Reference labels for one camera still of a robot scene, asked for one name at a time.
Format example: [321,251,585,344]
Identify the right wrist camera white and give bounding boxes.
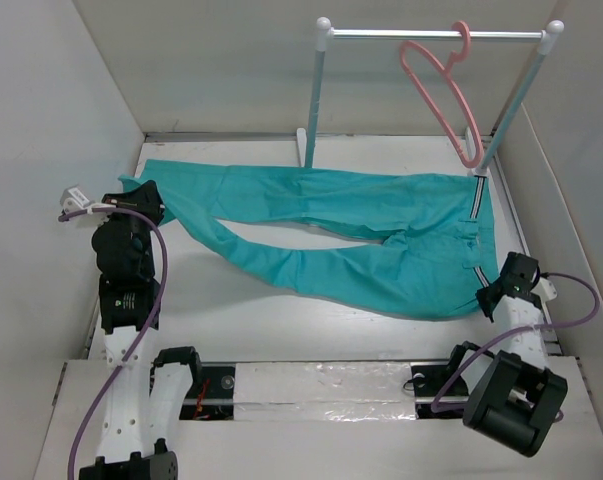
[534,277,558,303]

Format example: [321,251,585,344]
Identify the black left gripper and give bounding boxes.
[96,180,164,277]

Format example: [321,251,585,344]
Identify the teal trousers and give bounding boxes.
[120,160,499,320]

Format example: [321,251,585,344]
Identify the purple cable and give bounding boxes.
[55,207,171,480]
[430,272,602,424]

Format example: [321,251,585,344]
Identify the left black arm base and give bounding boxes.
[179,363,236,421]

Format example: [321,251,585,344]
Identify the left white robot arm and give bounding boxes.
[67,181,204,479]

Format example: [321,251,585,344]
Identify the white metal clothes rack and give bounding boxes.
[295,16,566,179]

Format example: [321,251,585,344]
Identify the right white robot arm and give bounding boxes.
[443,252,568,457]

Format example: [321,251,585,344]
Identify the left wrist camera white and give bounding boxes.
[59,185,114,222]

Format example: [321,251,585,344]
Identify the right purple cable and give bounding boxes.
[430,272,602,424]

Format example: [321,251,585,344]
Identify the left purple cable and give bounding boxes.
[55,207,171,480]

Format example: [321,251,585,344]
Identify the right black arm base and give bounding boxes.
[403,363,469,420]

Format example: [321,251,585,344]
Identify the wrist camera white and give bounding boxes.
[534,277,558,303]
[59,185,114,222]

